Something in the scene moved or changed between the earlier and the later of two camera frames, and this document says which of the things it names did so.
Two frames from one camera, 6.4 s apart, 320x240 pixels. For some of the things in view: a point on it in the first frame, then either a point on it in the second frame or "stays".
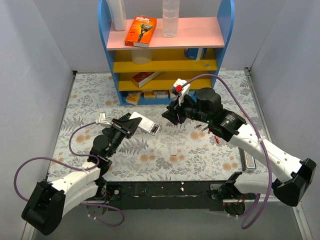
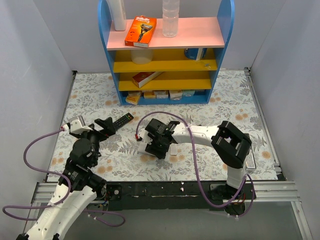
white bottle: [118, 12] stays
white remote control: [148, 126] to [141, 148]
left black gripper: [121, 128] to [99, 132]
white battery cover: [173, 150] stays
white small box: [161, 94] stays
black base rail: [187, 195] stays
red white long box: [143, 78] stays
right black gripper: [180, 110] to [155, 139]
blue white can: [195, 54] stays
